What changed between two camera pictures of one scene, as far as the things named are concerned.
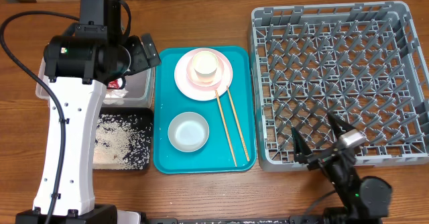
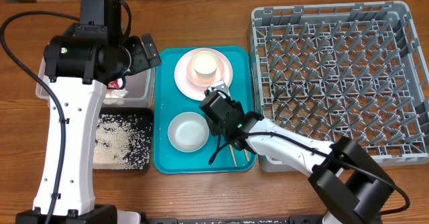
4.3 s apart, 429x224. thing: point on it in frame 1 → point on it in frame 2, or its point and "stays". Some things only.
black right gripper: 299,147 → 213,126
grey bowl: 188,131 stays
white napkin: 114,96 stays
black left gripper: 141,60 stays
